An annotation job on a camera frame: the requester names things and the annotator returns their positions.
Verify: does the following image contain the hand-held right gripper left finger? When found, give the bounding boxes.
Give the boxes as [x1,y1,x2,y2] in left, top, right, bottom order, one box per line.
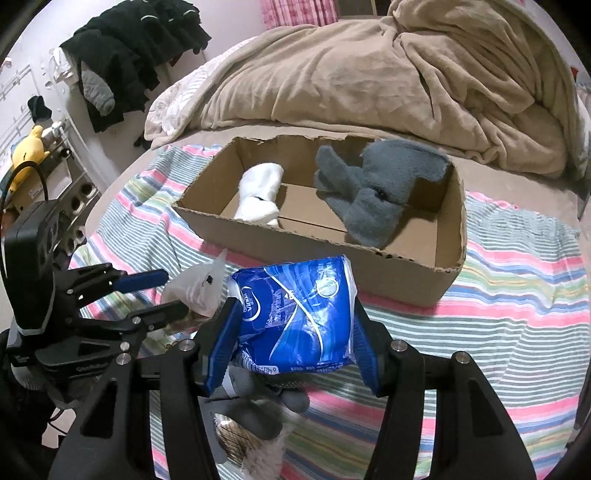
[48,298,242,480]

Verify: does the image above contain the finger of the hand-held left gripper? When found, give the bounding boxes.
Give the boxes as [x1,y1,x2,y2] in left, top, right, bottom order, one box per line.
[69,299,191,344]
[54,263,170,308]

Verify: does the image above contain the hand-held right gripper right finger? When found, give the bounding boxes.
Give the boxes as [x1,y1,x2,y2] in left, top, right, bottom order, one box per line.
[352,298,539,480]

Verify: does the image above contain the clear plastic bag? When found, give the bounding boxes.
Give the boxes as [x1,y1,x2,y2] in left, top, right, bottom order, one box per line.
[161,249,232,324]

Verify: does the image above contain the blue tissue packet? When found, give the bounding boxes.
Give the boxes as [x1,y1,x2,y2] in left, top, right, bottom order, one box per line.
[226,254,358,377]

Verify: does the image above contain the cardboard box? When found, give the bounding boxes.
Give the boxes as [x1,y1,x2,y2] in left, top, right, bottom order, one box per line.
[172,134,467,308]

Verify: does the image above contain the metal storage rack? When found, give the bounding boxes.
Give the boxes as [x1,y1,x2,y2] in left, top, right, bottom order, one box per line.
[9,117,100,252]

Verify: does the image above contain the striped bed sheet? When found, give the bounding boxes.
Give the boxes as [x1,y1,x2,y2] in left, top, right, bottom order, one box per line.
[69,144,587,480]

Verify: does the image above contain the yellow plush toy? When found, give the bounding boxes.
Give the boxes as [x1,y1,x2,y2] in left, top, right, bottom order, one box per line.
[10,124,51,191]

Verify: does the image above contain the white sock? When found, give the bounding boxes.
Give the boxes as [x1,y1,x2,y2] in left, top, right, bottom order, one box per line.
[233,161,283,227]

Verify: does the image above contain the black hanging sock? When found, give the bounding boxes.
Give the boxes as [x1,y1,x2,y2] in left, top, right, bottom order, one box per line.
[27,95,54,124]

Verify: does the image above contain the floral quilt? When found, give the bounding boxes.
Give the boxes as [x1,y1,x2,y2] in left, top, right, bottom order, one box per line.
[144,34,259,149]

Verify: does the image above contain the grey hanging sock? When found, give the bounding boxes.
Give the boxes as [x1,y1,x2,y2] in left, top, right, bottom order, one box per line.
[81,69,116,116]

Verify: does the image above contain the black hanging clothes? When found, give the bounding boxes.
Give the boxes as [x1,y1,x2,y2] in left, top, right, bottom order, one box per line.
[60,0,212,134]

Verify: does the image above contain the beige blanket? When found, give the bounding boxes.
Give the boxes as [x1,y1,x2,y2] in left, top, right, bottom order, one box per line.
[190,0,583,178]

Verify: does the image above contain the pink checked curtain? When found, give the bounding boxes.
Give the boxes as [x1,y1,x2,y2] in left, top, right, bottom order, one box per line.
[259,0,340,32]

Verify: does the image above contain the black cable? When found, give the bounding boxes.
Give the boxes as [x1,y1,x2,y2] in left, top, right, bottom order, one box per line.
[0,159,49,210]

